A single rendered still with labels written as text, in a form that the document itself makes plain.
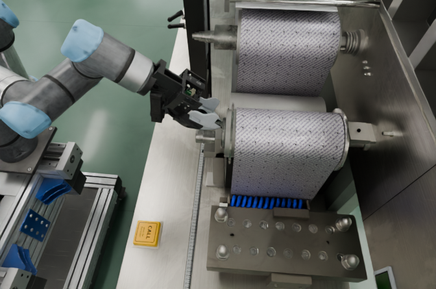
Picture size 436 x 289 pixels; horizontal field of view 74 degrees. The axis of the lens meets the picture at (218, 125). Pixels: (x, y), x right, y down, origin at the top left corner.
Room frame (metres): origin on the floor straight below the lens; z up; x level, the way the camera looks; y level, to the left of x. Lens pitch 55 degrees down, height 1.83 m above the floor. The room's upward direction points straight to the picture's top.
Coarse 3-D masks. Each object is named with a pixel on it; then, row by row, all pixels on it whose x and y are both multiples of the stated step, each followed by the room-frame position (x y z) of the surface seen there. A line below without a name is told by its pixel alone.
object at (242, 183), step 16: (240, 176) 0.33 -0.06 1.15; (256, 176) 0.32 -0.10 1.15; (272, 176) 0.32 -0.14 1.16; (288, 176) 0.32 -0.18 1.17; (304, 176) 0.32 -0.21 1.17; (240, 192) 0.33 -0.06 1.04; (256, 192) 0.32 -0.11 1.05; (272, 192) 0.32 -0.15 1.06; (288, 192) 0.32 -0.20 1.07; (304, 192) 0.31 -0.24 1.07
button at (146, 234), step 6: (138, 222) 0.28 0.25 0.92; (144, 222) 0.28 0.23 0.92; (150, 222) 0.28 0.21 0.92; (156, 222) 0.28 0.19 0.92; (138, 228) 0.26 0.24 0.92; (144, 228) 0.26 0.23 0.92; (150, 228) 0.26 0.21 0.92; (156, 228) 0.26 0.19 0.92; (138, 234) 0.24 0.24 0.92; (144, 234) 0.24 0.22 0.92; (150, 234) 0.24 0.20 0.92; (156, 234) 0.24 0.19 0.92; (138, 240) 0.22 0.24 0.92; (144, 240) 0.22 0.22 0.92; (150, 240) 0.22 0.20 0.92; (156, 240) 0.23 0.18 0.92
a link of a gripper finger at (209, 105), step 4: (200, 100) 0.44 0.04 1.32; (204, 100) 0.44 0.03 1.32; (208, 100) 0.44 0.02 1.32; (212, 100) 0.43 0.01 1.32; (216, 100) 0.43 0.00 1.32; (204, 104) 0.43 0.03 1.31; (208, 104) 0.43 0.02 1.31; (212, 104) 0.43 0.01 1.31; (216, 104) 0.43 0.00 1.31; (200, 108) 0.43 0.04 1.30; (204, 108) 0.43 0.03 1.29; (208, 108) 0.43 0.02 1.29; (212, 108) 0.43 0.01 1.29; (204, 112) 0.43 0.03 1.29; (208, 112) 0.43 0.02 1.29; (212, 112) 0.43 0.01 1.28; (216, 120) 0.42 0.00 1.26; (220, 120) 0.42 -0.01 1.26
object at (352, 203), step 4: (352, 196) 0.43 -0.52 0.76; (356, 196) 0.43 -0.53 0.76; (348, 200) 0.43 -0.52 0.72; (352, 200) 0.43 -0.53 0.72; (356, 200) 0.43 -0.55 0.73; (348, 204) 0.43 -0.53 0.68; (352, 204) 0.43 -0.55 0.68; (356, 204) 0.42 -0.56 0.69; (340, 208) 0.43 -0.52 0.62; (344, 208) 0.43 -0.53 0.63; (348, 208) 0.43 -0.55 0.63; (352, 208) 0.42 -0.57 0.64; (340, 212) 0.43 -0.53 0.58; (344, 212) 0.43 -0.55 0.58; (348, 212) 0.42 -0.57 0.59
